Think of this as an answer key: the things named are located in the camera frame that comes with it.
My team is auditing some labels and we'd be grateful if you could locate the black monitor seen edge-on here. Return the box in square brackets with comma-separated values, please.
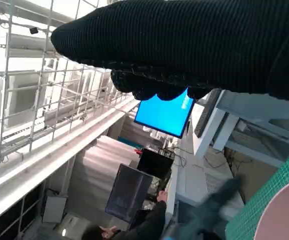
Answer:
[193, 88, 223, 138]

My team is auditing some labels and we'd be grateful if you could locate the white perforated cabinet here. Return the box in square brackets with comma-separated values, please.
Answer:
[166, 147, 245, 218]

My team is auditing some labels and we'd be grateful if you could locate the person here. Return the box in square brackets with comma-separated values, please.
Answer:
[80, 190, 169, 240]

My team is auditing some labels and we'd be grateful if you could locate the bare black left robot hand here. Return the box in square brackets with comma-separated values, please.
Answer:
[163, 174, 244, 240]

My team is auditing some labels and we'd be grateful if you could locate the black laptop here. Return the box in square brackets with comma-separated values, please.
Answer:
[129, 208, 155, 230]

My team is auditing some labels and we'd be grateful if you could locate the white framed board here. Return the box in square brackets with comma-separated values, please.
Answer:
[42, 195, 68, 224]

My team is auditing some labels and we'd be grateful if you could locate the black box-shaped device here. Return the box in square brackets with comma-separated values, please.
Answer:
[136, 147, 174, 176]

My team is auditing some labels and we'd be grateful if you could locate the pink bowl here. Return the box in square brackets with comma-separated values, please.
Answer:
[255, 176, 289, 240]

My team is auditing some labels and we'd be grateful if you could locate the white wire grid rack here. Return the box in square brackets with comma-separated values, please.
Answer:
[0, 0, 140, 171]

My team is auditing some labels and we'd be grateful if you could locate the grey mesh chair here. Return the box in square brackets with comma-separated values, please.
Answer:
[213, 89, 289, 168]

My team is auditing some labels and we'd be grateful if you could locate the dark switched-off monitor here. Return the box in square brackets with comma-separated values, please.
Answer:
[104, 163, 154, 224]

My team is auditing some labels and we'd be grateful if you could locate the monitor with blue screen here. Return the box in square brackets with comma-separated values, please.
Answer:
[133, 87, 196, 140]

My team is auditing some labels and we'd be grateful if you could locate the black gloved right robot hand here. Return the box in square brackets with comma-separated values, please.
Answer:
[50, 0, 289, 104]

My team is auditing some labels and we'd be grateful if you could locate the green cutting mat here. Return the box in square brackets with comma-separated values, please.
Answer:
[224, 144, 289, 240]

